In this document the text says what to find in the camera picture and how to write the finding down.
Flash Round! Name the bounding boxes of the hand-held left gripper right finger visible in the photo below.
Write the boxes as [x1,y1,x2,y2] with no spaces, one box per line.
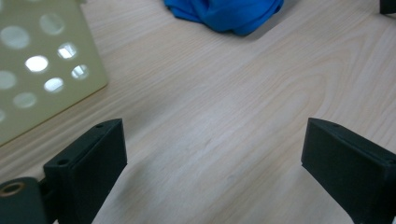
[301,117,396,224]

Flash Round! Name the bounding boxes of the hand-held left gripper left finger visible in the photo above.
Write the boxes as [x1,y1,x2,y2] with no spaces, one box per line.
[38,118,128,224]

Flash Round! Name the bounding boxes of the blue t-shirt with white print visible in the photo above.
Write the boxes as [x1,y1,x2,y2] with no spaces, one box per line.
[163,0,285,36]

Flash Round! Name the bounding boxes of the pale green plastic basket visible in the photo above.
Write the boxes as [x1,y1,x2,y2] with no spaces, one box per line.
[0,0,109,147]

